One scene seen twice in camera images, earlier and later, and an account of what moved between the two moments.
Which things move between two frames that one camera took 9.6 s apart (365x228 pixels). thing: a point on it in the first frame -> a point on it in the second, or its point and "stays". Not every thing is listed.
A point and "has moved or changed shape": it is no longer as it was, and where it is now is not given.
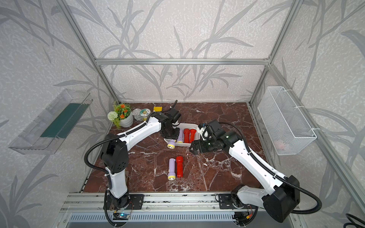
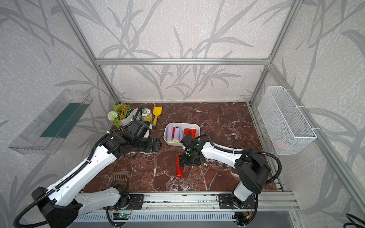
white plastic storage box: (187, 125) stays
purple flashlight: (171, 144) has moved or changed shape
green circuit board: (120, 216) stays
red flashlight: (186, 132) stays
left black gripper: (175, 137) -> (150, 147)
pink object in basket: (279, 144) stays
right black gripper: (201, 149) -> (182, 162)
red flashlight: (192, 134) stays
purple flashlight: (180, 138) stays
